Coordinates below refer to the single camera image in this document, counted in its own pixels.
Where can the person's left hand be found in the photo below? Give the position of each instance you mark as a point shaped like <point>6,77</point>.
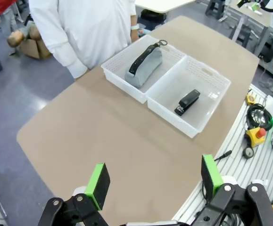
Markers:
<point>135,35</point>

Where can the grey workbench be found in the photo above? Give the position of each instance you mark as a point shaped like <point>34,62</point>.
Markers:
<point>249,16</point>

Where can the grey pencil case black zipper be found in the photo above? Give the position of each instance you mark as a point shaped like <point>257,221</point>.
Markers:
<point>145,68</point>

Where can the black stapler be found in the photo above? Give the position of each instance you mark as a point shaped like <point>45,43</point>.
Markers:
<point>188,101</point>

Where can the person's left forearm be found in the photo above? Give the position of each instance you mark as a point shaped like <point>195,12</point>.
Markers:
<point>133,20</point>

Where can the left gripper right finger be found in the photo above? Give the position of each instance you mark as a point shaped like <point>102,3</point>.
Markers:
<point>211,179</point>

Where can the white wristwatch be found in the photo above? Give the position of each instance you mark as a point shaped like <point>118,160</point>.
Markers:
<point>134,27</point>

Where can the white perforated plastic basket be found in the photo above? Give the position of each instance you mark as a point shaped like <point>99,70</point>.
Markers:
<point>117,68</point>
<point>197,75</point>

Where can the aluminium slatted platform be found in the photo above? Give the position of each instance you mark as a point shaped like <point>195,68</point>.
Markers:
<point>235,169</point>

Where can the person in white hoodie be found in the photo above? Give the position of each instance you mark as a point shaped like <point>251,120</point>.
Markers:
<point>86,28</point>

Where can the person's right forearm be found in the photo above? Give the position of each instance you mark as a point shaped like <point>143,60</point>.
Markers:
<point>72,61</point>

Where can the white table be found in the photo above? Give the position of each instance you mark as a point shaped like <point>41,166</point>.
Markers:
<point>159,4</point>

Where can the grey step stool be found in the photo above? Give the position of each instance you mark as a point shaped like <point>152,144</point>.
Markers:
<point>215,10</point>

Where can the brown cardboard box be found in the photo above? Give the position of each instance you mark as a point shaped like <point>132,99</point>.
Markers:
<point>36,50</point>

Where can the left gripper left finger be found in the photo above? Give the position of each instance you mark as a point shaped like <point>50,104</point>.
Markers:
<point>98,188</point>

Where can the black round gauge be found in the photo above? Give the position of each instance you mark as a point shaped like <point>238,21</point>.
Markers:
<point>247,153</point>

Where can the small yellow control box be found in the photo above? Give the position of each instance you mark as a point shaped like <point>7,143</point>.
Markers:
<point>250,99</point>

